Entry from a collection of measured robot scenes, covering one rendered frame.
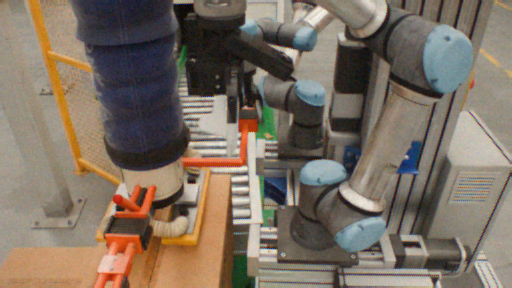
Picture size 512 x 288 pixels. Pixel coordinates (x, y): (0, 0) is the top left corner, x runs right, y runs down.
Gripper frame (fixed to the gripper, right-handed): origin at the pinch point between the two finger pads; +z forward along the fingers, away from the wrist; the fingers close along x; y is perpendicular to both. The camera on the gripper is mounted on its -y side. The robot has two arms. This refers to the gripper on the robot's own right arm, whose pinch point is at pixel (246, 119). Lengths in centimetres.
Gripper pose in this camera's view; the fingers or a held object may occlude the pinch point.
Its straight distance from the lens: 139.1
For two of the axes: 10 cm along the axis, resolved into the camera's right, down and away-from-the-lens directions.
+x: 10.0, 0.1, -0.2
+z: 0.0, 8.3, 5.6
